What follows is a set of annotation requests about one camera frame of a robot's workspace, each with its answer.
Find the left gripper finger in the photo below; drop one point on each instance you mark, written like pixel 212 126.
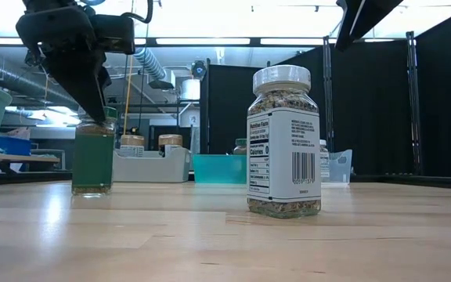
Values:
pixel 84 86

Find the black camera on pole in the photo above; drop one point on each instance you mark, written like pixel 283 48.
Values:
pixel 199 70

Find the blue flexible duct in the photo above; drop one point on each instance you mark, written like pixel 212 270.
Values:
pixel 149 62

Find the green lid spice jar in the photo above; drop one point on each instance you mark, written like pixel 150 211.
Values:
pixel 241 147
pixel 92 164

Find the ceiling light strip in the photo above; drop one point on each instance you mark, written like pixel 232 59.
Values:
pixel 292 41
pixel 202 41

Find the tan lid spice jar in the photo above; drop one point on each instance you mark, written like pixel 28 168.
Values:
pixel 132 141
pixel 170 140

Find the white lid spice jar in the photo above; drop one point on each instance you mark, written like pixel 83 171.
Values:
pixel 284 156
pixel 324 160

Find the grey partition post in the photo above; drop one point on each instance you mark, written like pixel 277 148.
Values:
pixel 327 98
pixel 413 102

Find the grey plastic bin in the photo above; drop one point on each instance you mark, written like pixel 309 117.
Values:
pixel 151 170

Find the black partition curtain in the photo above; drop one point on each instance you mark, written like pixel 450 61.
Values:
pixel 370 109

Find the blue crate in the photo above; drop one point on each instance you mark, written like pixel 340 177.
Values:
pixel 12 145

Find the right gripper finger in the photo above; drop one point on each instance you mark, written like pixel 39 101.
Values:
pixel 360 15

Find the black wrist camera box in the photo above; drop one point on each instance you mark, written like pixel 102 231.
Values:
pixel 114 34

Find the clear plastic bin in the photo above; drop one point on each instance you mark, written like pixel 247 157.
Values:
pixel 343 168

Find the silver ventilation duct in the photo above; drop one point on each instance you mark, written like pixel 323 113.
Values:
pixel 14 80

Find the wooden bench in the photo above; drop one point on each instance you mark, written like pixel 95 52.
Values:
pixel 26 158

